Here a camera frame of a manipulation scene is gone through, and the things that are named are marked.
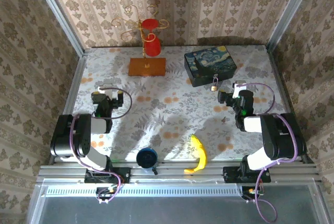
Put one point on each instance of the small metal key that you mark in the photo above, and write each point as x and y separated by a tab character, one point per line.
223	120

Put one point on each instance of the starry night painted box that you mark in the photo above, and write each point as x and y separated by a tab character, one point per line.
208	62

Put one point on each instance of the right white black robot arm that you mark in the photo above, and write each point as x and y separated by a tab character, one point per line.
276	135

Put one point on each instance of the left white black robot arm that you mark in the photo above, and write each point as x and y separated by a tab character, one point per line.
78	135

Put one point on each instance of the gold stand with red cups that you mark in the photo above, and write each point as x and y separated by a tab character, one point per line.
147	67

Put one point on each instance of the floral tablecloth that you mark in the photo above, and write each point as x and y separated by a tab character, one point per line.
167	109

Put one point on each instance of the yellow banana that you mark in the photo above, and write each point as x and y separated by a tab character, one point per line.
201	151

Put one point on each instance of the red wine glass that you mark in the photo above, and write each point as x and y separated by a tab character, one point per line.
152	47

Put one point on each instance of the dark blue cup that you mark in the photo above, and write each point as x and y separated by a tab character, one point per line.
146	157

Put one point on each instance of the small black connector board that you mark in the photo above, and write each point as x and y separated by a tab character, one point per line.
248	191
104	192

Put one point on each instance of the grey metal panel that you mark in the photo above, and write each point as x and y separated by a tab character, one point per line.
182	211

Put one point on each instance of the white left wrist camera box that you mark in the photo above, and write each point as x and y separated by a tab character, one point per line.
104	91

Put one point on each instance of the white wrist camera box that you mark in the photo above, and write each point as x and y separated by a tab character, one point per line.
238	87
104	91

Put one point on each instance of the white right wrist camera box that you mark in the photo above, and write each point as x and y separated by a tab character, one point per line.
238	87

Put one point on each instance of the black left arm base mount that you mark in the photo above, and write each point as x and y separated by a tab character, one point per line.
122	175

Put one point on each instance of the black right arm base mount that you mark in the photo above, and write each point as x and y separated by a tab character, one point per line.
231	174

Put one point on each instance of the aluminium corner post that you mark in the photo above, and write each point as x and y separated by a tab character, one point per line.
60	17
289	12

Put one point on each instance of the aluminium frame rail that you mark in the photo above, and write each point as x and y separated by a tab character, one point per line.
177	174

